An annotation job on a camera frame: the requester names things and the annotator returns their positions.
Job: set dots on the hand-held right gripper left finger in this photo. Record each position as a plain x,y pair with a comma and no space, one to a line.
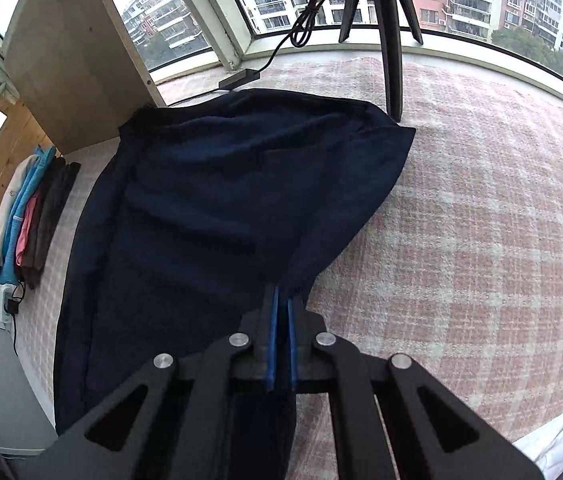
274,340

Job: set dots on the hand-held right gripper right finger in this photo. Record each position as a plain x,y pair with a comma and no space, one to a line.
292,345

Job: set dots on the navy blue t-shirt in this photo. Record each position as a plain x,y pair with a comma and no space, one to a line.
211,210

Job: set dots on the stack of folded clothes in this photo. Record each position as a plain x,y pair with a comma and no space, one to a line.
15,232

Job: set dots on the pink checkered mat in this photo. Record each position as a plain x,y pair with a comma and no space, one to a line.
486,260

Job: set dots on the dark grey garment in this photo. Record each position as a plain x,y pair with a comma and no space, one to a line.
39,245

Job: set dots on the black folded garment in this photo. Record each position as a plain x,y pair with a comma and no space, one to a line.
59,195

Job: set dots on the black inline controller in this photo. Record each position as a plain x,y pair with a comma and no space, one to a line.
239,79

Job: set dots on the black power adapter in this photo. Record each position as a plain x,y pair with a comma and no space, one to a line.
12,306

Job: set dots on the pink folded garment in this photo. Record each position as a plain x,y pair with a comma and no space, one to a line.
25,240

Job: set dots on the white shirt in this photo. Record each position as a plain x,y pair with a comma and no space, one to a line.
561,445

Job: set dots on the cream folded sweater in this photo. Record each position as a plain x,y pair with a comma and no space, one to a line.
4,220

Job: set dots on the pine wood panel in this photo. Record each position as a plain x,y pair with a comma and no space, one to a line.
1,160

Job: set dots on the light wooden board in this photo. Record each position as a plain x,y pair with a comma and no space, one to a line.
76,50

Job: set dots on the white window frame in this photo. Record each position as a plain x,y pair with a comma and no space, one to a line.
221,25

